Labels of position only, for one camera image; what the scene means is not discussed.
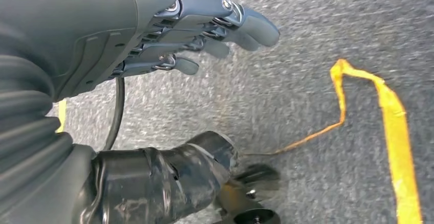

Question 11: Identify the black robot foot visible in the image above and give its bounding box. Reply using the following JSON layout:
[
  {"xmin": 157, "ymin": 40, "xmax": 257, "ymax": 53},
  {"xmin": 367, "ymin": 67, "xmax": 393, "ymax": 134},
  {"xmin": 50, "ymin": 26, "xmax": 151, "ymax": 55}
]
[{"xmin": 212, "ymin": 163, "xmax": 282, "ymax": 224}]

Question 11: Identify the yellow floor tape mark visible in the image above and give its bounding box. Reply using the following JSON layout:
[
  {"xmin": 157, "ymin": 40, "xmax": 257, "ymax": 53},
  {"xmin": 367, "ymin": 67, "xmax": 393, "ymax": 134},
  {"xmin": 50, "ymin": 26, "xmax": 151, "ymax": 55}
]
[{"xmin": 55, "ymin": 99, "xmax": 68, "ymax": 134}]

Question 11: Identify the yellow tape square peeled corner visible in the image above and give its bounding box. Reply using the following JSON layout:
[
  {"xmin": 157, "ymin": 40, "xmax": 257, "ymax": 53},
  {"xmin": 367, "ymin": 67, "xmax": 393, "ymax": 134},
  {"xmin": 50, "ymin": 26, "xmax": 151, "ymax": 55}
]
[{"xmin": 242, "ymin": 58, "xmax": 423, "ymax": 224}]

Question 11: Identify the black left hand cable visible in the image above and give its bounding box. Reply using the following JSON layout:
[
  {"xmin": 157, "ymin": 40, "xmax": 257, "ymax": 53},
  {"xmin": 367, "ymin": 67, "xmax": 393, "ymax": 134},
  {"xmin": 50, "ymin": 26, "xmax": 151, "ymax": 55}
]
[{"xmin": 102, "ymin": 77, "xmax": 126, "ymax": 151}]

